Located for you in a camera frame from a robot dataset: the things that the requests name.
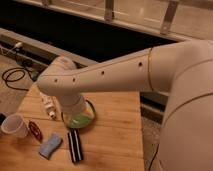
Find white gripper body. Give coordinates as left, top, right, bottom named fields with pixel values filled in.
left=61, top=97, right=87, bottom=115

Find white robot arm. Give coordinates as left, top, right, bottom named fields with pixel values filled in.
left=37, top=40, right=213, bottom=171

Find green bowl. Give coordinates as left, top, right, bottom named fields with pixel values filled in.
left=61, top=100, right=96, bottom=129

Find white squeeze bottle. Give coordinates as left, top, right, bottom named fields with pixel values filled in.
left=40, top=93, right=56, bottom=119

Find black white striped block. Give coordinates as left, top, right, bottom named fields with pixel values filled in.
left=67, top=130, right=83, bottom=163

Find red brown oval object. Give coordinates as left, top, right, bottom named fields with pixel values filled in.
left=28, top=121, right=43, bottom=142

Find blue sponge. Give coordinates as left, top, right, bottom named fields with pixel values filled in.
left=38, top=134, right=63, bottom=159

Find translucent plastic cup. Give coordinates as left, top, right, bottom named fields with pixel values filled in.
left=1, top=114, right=28, bottom=138

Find black coiled cable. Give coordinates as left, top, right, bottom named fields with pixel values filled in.
left=1, top=59, right=39, bottom=92

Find white wall plug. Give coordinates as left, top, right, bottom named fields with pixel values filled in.
left=13, top=42, right=23, bottom=49

